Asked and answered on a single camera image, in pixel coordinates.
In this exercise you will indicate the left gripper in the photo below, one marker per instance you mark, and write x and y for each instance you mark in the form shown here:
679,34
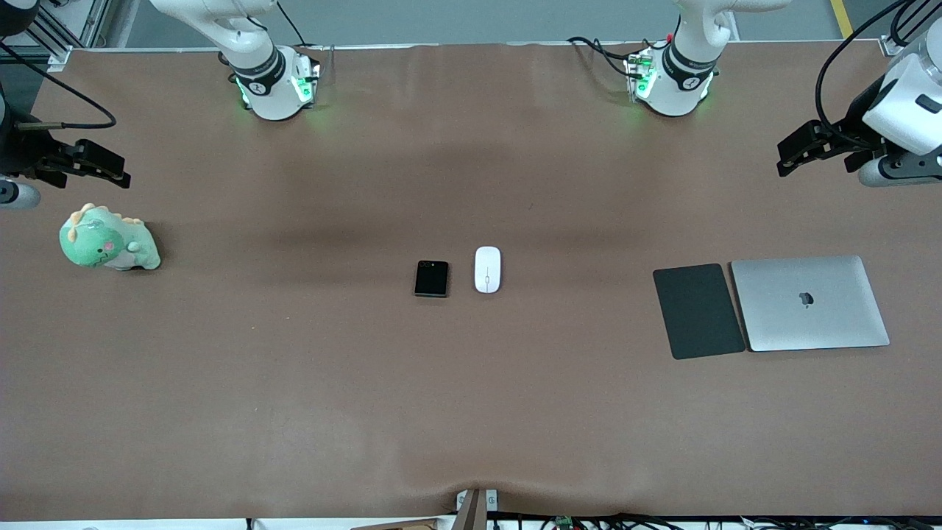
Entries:
856,118

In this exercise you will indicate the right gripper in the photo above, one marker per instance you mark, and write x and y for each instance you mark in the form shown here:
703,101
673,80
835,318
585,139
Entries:
22,152

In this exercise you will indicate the white computer mouse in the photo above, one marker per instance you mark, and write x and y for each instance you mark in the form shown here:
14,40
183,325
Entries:
487,269

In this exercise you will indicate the black phone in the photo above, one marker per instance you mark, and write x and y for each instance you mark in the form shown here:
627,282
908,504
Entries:
431,279

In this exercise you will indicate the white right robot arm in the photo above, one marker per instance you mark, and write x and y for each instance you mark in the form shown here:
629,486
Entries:
265,88

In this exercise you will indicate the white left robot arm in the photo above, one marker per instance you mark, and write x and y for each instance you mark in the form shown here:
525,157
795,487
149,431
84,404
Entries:
684,73

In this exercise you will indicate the black mouse pad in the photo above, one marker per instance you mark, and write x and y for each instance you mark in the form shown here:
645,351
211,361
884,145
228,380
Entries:
698,311

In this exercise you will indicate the green dinosaur plush toy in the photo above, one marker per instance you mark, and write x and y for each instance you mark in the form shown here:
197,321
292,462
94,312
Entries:
103,239

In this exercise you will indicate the silver closed laptop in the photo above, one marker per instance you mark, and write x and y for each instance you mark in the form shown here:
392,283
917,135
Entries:
809,324

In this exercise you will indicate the brown table cover mat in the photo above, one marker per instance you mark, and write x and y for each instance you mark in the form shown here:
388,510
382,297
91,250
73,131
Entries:
471,405

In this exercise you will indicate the aluminium frame corner bracket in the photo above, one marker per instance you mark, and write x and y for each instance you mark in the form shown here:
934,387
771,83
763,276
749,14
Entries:
892,46

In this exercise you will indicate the aluminium frame rails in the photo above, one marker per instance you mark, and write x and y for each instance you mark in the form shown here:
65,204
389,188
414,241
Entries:
81,22

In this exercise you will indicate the metal table edge bracket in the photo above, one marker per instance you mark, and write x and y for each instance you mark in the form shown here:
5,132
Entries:
462,500

